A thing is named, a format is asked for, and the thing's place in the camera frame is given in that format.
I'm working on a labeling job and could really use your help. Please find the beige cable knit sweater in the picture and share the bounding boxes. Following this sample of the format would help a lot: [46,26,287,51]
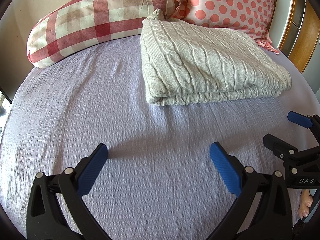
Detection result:
[140,9,292,106]

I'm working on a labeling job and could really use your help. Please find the person's right hand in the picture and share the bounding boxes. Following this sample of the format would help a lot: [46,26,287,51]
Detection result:
[298,190,313,219]

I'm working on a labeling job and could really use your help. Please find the lavender textured bedspread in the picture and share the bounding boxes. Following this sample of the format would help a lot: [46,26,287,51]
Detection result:
[1,36,319,239]

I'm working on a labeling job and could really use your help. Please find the pink polka dot pillow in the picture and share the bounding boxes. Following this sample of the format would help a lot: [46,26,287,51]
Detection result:
[173,0,279,54]

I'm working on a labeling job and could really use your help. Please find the red plaid bolster pillow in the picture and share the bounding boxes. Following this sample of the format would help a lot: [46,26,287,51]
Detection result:
[27,0,176,68]

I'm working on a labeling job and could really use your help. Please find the wooden headboard frame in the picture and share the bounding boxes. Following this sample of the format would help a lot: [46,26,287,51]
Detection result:
[268,0,319,73]

